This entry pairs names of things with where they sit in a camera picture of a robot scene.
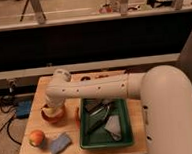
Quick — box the yellow banana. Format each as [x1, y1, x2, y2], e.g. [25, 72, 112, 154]
[43, 107, 59, 116]

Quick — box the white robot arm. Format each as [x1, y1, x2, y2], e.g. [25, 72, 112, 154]
[45, 65, 192, 154]

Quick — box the red bowl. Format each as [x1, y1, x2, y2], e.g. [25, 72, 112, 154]
[41, 108, 64, 124]

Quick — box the dark utensil in tray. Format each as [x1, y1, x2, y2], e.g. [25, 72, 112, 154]
[82, 104, 112, 136]

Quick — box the grey cloth in tray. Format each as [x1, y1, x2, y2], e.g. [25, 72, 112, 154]
[104, 115, 121, 141]

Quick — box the green plastic tray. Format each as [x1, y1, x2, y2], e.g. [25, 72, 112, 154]
[79, 98, 134, 150]

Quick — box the blue sponge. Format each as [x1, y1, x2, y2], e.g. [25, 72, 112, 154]
[50, 133, 72, 154]

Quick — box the blue box on floor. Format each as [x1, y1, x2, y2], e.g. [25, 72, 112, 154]
[16, 101, 32, 119]

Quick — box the red yellow apple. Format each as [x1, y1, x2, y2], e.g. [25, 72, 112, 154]
[29, 129, 45, 147]

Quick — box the black cable on floor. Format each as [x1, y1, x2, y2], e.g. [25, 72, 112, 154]
[0, 94, 23, 148]

